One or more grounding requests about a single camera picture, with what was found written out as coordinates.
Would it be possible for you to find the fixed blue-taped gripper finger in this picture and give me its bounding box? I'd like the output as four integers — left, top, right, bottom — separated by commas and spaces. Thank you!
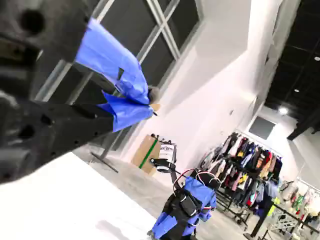
24, 91, 161, 174
150, 212, 168, 238

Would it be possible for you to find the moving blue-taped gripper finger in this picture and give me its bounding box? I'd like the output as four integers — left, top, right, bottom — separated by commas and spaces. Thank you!
0, 0, 160, 105
164, 214, 178, 238

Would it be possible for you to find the large dark white-framed window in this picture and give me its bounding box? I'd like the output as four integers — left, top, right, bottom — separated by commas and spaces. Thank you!
33, 0, 205, 153

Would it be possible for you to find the brown cardboard box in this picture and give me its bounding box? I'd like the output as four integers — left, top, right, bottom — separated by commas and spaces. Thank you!
131, 134, 164, 177

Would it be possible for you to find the clothes rack with pale garments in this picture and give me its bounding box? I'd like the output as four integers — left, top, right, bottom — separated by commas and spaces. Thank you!
279, 177, 320, 227

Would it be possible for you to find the short black camera stalk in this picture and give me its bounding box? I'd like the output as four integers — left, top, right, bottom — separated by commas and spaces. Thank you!
169, 171, 180, 198

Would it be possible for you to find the black camera box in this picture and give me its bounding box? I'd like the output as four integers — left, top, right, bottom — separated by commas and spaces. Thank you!
149, 142, 179, 174

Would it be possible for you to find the black floor post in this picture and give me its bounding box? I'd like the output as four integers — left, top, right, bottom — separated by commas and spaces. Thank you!
243, 199, 279, 238

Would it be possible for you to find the small dark wall window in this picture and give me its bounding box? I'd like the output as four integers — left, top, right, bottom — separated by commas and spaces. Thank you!
249, 116, 277, 141

